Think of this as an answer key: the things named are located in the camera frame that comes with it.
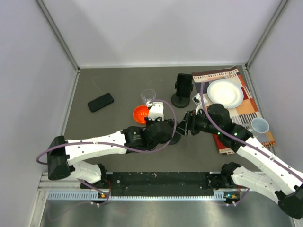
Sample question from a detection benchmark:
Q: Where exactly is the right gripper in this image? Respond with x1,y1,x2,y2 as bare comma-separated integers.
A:
174,108,221,136

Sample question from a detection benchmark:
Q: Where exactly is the black phone stand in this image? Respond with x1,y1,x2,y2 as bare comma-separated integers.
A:
171,81,193,108
169,132,181,145

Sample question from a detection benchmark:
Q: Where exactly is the black phone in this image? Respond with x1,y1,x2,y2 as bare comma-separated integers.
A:
88,93,114,113
175,73,193,98

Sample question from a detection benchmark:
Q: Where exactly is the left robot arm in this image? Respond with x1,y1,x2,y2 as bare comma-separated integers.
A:
47,117,175,188

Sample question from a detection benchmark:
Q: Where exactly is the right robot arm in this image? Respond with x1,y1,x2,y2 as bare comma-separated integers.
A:
177,104,303,219

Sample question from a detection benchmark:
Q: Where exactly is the orange bowl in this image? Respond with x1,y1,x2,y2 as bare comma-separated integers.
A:
133,105,149,124

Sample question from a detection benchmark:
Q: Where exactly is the clear plastic cup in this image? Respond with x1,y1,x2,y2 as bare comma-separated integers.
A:
141,89,156,107

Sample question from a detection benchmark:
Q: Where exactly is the white paper plate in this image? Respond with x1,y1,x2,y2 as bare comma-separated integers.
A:
207,79,244,109

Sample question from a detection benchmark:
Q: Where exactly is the pale blue cup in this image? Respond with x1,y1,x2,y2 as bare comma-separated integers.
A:
249,117,269,137

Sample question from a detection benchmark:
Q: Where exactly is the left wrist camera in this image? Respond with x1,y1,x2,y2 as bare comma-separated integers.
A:
147,101,164,121

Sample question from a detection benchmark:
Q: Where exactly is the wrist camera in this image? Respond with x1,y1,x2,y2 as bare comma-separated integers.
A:
192,93,208,113
147,101,164,121

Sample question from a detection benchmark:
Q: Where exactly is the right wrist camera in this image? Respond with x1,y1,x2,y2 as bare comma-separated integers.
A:
192,93,208,113

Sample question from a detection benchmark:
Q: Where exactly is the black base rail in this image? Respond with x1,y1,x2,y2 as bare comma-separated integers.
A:
109,172,224,197

